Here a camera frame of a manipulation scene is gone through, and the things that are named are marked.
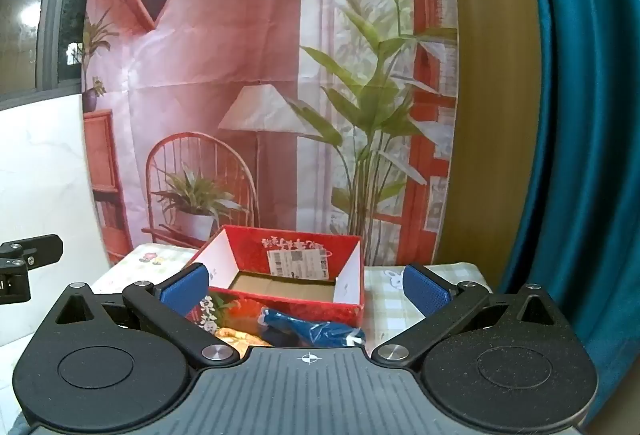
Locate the printed room scene backdrop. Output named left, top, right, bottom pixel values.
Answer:
left=80, top=0, right=461, bottom=267

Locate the orange soft item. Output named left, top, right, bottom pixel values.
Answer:
left=215, top=326, right=267, bottom=357

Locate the blue plastic packet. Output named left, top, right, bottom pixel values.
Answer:
left=256, top=306, right=369, bottom=349

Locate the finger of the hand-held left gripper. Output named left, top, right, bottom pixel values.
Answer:
left=0, top=234, right=64, bottom=271

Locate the checkered tablecloth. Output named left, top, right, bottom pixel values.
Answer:
left=92, top=242, right=493, bottom=348

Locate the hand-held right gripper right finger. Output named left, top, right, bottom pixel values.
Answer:
left=372, top=263, right=567, bottom=369

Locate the red cardboard box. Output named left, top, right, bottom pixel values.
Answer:
left=185, top=225, right=365, bottom=331

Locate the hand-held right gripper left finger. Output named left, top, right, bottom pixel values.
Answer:
left=51, top=262, right=241, bottom=369

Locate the teal curtain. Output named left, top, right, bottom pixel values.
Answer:
left=500, top=0, right=640, bottom=435

